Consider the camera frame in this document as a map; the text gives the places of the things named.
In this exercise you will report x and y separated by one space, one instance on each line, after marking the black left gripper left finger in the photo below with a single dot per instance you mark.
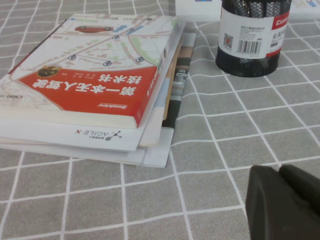
270 212

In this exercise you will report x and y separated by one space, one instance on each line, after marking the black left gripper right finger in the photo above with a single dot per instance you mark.
302 185

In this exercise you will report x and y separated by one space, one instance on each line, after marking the black mesh pen holder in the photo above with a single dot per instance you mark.
250 37

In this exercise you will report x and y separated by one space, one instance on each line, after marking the beige edged booklet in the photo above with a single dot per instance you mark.
150 130

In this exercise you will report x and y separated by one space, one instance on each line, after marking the white HEEC magazine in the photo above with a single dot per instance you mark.
195 12

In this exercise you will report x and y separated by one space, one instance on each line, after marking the white AgileX brochure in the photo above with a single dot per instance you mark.
75 135

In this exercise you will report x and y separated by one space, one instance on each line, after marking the red map cover book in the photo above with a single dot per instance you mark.
87 87

